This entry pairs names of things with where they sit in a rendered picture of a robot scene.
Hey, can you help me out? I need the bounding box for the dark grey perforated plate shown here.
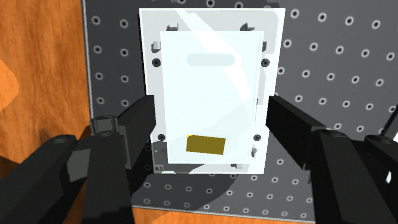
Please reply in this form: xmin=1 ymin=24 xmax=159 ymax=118
xmin=81 ymin=0 xmax=398 ymax=224

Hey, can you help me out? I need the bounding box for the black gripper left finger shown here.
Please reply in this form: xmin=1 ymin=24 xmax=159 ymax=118
xmin=0 ymin=95 xmax=156 ymax=224

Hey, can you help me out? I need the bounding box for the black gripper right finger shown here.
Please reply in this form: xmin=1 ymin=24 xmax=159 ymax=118
xmin=265 ymin=95 xmax=398 ymax=224

